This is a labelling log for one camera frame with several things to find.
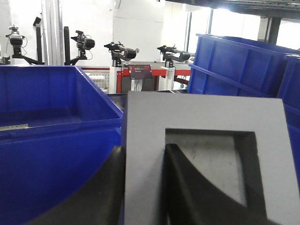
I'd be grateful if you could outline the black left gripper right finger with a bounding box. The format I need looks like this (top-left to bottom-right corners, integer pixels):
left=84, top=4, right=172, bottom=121
left=164, top=143, right=276, bottom=225

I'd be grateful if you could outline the dark tilted monitor screen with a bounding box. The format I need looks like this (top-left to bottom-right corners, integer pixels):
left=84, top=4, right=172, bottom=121
left=128, top=64, right=152, bottom=79

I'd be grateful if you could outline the blue bin right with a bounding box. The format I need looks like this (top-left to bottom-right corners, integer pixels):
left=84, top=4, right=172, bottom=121
left=188, top=32, right=300, bottom=179

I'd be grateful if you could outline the blue bin left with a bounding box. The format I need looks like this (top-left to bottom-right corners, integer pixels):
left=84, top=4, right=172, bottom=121
left=0, top=65, right=123, bottom=225

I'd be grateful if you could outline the gray cube base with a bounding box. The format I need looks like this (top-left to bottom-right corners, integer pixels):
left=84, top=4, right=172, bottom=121
left=122, top=92, right=300, bottom=225

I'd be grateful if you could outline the blue bin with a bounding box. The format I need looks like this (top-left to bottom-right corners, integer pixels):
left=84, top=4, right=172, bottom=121
left=188, top=32, right=300, bottom=179
left=0, top=65, right=123, bottom=225

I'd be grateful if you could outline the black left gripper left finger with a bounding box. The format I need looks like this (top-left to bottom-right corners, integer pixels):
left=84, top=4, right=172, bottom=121
left=28, top=146, right=126, bottom=225

